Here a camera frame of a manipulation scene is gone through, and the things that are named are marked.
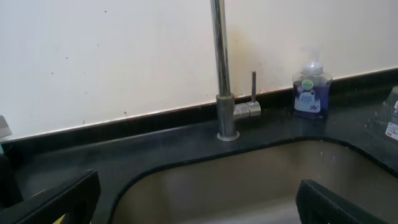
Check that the blue soap bottle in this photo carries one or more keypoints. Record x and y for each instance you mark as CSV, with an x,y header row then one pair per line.
x,y
311,96

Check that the steel sink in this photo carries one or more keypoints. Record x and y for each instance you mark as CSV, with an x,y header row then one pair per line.
x,y
233,183

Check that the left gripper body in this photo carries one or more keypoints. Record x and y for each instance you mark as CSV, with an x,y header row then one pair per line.
x,y
7,183

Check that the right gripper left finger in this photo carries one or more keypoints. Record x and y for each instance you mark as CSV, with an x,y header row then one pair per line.
x,y
46,205

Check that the steel tap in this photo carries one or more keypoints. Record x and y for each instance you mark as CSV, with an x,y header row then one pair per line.
x,y
221,62

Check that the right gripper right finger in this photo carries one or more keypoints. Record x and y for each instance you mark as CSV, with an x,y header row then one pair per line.
x,y
323,208

